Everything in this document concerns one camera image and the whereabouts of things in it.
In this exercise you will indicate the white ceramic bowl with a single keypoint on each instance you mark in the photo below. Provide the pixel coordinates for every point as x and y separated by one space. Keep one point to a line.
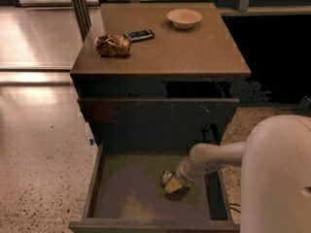
184 18

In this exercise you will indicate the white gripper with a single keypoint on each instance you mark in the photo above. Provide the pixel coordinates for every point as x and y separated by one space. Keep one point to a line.
185 175

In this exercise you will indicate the blue floor tape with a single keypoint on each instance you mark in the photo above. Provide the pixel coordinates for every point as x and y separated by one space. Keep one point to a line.
92 142

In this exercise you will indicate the brown snack bag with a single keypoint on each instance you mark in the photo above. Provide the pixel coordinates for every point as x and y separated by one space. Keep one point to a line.
113 45

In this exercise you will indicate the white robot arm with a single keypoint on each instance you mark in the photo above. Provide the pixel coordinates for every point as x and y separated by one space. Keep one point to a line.
275 162

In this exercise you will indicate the open bottom drawer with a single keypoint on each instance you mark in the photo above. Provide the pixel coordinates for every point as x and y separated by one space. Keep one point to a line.
125 196

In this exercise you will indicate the dark wooden drawer cabinet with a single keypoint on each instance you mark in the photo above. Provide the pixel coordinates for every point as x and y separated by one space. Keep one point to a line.
173 91

